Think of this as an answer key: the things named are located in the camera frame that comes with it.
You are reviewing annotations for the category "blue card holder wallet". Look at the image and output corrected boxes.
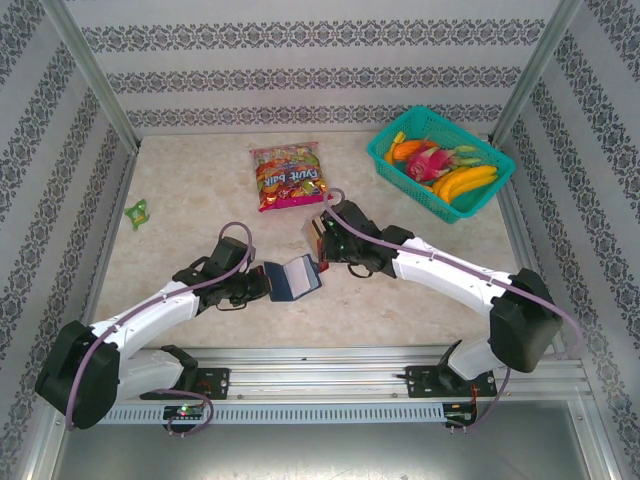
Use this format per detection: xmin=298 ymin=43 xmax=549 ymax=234
xmin=263 ymin=253 xmax=324 ymax=304

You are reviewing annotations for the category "teal plastic basket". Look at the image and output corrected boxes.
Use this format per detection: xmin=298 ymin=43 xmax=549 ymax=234
xmin=366 ymin=105 xmax=517 ymax=225

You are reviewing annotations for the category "colourful fruit candy bag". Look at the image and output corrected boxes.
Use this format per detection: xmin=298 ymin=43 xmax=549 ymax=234
xmin=248 ymin=140 xmax=336 ymax=215

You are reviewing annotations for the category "small green candy wrapper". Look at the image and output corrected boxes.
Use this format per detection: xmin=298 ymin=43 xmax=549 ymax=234
xmin=124 ymin=198 xmax=154 ymax=232

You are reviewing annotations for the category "pink dragon fruit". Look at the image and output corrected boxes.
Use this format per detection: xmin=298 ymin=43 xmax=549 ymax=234
xmin=404 ymin=139 xmax=485 ymax=184

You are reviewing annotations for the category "orange mango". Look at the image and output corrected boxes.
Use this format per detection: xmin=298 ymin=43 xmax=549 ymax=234
xmin=392 ymin=139 xmax=426 ymax=164

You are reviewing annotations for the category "small yellow fruit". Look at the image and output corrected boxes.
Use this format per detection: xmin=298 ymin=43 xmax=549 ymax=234
xmin=383 ymin=130 xmax=407 ymax=166

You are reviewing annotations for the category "yellow banana bunch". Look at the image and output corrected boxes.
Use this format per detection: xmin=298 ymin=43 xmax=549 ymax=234
xmin=430 ymin=164 xmax=500 ymax=204

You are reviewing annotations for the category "small circuit board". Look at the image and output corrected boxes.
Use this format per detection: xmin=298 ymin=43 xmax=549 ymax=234
xmin=444 ymin=403 xmax=479 ymax=425
xmin=163 ymin=404 xmax=204 ymax=420

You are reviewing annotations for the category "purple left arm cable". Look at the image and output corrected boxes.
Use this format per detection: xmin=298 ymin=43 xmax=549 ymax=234
xmin=64 ymin=221 xmax=255 ymax=439

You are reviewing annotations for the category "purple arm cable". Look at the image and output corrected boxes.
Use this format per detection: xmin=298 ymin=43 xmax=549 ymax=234
xmin=322 ymin=187 xmax=584 ymax=435
xmin=64 ymin=221 xmax=255 ymax=439

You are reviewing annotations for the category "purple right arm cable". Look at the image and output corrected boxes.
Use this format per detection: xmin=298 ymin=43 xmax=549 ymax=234
xmin=322 ymin=187 xmax=584 ymax=435

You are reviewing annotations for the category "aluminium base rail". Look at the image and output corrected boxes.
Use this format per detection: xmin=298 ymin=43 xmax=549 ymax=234
xmin=47 ymin=344 xmax=589 ymax=402

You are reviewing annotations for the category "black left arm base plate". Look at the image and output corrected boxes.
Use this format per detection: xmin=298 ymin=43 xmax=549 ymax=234
xmin=139 ymin=367 xmax=231 ymax=401

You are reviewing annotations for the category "aluminium side rail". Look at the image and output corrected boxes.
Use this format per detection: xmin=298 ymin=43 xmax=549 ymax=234
xmin=67 ymin=144 xmax=141 ymax=365
xmin=497 ymin=142 xmax=570 ymax=360

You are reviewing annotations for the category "slotted grey cable duct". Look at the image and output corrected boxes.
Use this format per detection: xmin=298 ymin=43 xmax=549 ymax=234
xmin=67 ymin=403 xmax=446 ymax=425

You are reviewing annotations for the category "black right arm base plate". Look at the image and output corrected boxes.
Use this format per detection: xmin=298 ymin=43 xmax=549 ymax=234
xmin=404 ymin=364 xmax=499 ymax=399

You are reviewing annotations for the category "aluminium frame post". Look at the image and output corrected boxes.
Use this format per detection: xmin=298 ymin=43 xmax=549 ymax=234
xmin=39 ymin=0 xmax=142 ymax=154
xmin=488 ymin=0 xmax=585 ymax=147

